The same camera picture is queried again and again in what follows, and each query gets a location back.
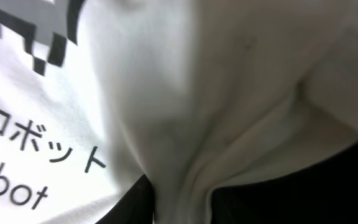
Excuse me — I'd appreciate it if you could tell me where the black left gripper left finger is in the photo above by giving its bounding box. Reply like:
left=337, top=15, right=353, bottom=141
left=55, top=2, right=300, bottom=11
left=96, top=175, right=155, bottom=224

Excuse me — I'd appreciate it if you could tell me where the white t-shirt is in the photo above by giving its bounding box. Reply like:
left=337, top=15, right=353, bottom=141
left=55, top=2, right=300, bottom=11
left=0, top=0, right=358, bottom=223

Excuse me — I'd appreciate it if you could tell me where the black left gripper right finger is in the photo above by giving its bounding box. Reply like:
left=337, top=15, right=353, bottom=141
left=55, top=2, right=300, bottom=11
left=211, top=143, right=358, bottom=224

